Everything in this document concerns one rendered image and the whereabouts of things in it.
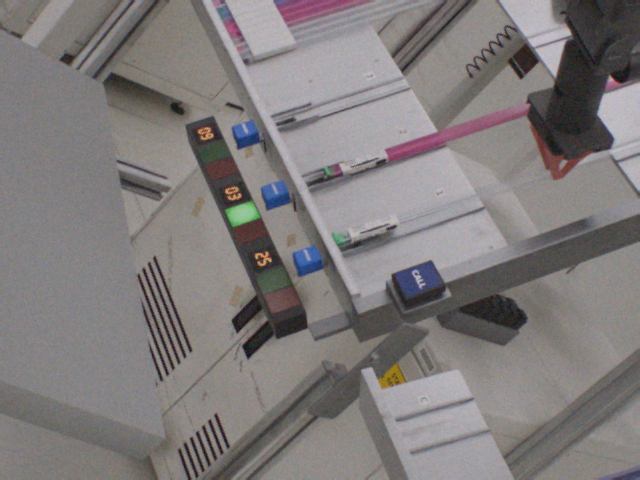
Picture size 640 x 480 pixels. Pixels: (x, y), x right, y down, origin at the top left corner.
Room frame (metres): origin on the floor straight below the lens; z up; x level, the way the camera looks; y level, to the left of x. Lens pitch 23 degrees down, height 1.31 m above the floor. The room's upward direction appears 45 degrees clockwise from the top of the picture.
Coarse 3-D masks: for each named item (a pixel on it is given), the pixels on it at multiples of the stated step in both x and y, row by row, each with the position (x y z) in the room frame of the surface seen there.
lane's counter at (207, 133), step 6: (204, 126) 1.49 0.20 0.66; (210, 126) 1.49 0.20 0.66; (192, 132) 1.48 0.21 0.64; (198, 132) 1.48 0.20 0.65; (204, 132) 1.48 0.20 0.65; (210, 132) 1.48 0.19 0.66; (216, 132) 1.48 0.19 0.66; (198, 138) 1.47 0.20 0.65; (204, 138) 1.47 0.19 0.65; (210, 138) 1.47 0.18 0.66; (216, 138) 1.48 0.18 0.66; (198, 144) 1.46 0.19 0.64
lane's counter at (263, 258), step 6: (270, 246) 1.35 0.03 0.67; (252, 252) 1.34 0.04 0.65; (258, 252) 1.34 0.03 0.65; (264, 252) 1.35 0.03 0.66; (270, 252) 1.35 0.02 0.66; (252, 258) 1.34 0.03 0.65; (258, 258) 1.34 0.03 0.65; (264, 258) 1.34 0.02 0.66; (270, 258) 1.34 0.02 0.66; (276, 258) 1.34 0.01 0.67; (252, 264) 1.33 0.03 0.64; (258, 264) 1.33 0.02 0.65; (264, 264) 1.33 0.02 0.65; (270, 264) 1.33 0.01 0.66; (276, 264) 1.33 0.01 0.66; (258, 270) 1.32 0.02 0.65
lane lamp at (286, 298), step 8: (288, 288) 1.31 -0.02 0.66; (264, 296) 1.29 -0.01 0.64; (272, 296) 1.30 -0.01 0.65; (280, 296) 1.30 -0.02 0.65; (288, 296) 1.30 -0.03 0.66; (296, 296) 1.30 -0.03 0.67; (272, 304) 1.29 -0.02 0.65; (280, 304) 1.29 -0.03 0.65; (288, 304) 1.29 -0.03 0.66; (296, 304) 1.29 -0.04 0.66; (272, 312) 1.28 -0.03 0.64
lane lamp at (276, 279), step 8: (272, 272) 1.32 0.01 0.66; (280, 272) 1.33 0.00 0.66; (256, 280) 1.31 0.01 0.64; (264, 280) 1.31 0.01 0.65; (272, 280) 1.31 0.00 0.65; (280, 280) 1.32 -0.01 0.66; (288, 280) 1.32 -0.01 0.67; (264, 288) 1.30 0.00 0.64; (272, 288) 1.31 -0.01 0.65; (280, 288) 1.31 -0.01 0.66
